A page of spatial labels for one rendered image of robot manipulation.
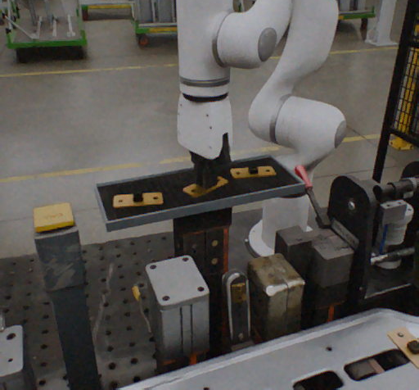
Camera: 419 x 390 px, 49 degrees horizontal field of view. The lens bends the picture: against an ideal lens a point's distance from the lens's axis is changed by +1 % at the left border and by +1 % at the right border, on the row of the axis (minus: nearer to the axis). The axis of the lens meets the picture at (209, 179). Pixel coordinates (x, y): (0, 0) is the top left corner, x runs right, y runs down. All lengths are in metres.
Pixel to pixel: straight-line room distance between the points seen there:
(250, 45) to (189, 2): 0.11
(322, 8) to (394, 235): 0.48
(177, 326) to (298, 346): 0.20
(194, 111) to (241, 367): 0.40
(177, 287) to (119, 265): 0.73
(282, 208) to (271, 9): 0.60
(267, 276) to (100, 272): 0.73
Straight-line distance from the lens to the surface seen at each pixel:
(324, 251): 0.84
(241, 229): 1.34
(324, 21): 1.05
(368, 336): 0.82
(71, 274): 0.84
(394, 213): 0.86
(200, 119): 0.75
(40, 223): 0.79
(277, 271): 0.78
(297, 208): 1.18
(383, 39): 7.80
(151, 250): 1.46
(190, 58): 0.72
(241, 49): 0.66
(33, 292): 1.38
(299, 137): 1.05
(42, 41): 6.61
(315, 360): 0.77
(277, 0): 0.70
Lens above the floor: 1.58
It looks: 29 degrees down
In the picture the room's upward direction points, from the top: straight up
